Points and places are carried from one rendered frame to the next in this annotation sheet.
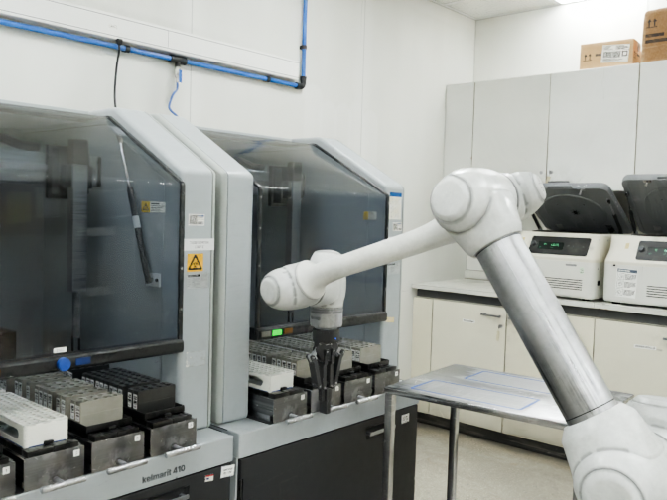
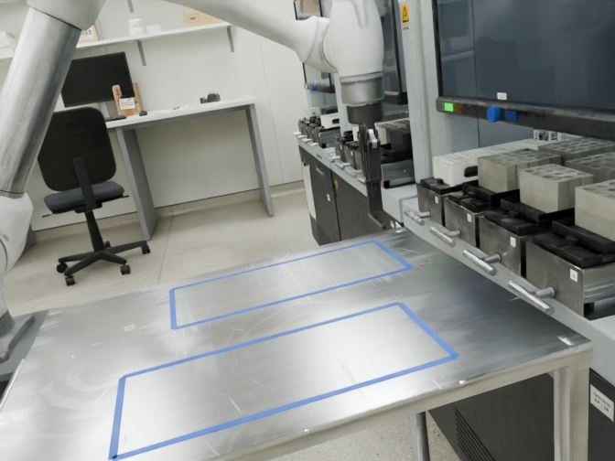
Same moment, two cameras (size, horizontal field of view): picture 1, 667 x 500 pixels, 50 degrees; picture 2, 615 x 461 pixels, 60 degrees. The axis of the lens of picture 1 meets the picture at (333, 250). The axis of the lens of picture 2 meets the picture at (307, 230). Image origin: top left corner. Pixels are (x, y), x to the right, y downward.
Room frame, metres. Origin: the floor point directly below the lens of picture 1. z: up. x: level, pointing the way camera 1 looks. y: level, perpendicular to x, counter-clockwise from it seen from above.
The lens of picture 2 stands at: (2.56, -0.95, 1.13)
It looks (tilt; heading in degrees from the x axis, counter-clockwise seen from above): 18 degrees down; 130
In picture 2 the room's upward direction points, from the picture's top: 9 degrees counter-clockwise
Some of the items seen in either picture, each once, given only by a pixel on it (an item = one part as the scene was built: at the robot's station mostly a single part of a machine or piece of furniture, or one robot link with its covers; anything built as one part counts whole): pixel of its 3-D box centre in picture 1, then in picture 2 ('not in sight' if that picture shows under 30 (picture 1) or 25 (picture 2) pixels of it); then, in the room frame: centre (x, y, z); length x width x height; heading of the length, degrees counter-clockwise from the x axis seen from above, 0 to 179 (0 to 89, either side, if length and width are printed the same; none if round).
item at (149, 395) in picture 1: (154, 399); (399, 141); (1.78, 0.44, 0.85); 0.12 x 0.02 x 0.06; 139
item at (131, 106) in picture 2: not in sight; (128, 99); (-1.19, 1.55, 1.02); 0.22 x 0.17 x 0.24; 138
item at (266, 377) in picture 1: (248, 374); (502, 162); (2.14, 0.25, 0.83); 0.30 x 0.10 x 0.06; 48
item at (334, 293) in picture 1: (324, 278); (353, 35); (1.93, 0.02, 1.16); 0.13 x 0.11 x 0.16; 143
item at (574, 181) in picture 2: not in sight; (554, 188); (2.32, -0.01, 0.85); 0.12 x 0.02 x 0.06; 138
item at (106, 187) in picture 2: not in sight; (85, 191); (-0.70, 0.75, 0.52); 0.64 x 0.60 x 1.05; 158
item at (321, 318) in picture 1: (326, 316); (362, 90); (1.94, 0.01, 1.05); 0.09 x 0.09 x 0.06
